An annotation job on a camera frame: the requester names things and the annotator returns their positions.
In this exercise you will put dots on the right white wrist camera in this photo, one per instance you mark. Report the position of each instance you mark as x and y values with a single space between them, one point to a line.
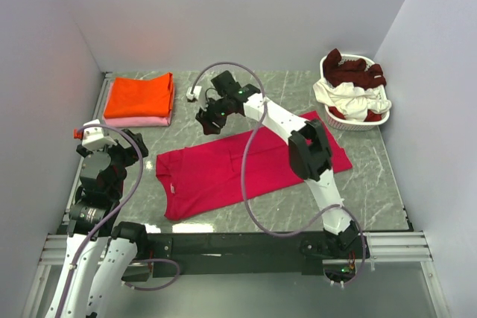
194 93

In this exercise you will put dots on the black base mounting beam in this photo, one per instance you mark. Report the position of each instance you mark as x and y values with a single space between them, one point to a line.
309 253

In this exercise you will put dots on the white plastic laundry basket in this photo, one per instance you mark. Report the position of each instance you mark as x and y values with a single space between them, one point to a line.
352 125

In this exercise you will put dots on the crimson pink t shirt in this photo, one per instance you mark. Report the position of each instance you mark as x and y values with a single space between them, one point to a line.
206 177

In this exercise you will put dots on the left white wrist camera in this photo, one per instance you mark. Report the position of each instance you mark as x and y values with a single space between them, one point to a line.
94 138

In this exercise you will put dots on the red garment in basket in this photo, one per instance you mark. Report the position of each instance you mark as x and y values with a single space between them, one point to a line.
371 116

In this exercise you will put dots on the white crumpled garment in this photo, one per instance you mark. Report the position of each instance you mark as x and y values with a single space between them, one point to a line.
352 101

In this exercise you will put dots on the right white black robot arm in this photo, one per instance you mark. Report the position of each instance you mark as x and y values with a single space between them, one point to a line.
309 150

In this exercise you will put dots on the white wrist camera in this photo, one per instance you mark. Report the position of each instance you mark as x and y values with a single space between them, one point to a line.
94 138
194 93

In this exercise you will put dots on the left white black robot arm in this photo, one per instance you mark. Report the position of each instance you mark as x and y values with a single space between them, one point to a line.
98 250

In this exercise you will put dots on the aluminium frame rail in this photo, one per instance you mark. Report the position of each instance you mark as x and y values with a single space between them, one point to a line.
292 89

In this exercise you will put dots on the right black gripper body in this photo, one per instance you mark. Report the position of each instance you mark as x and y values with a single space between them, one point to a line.
214 112

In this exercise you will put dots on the folded light pink t shirt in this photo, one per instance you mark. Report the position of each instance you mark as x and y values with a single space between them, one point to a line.
137 121

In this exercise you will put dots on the dark maroon garment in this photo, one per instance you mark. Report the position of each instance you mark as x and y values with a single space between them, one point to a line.
357 72

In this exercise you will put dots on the folded orange t shirt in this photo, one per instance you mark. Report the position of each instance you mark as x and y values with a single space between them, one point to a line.
141 98

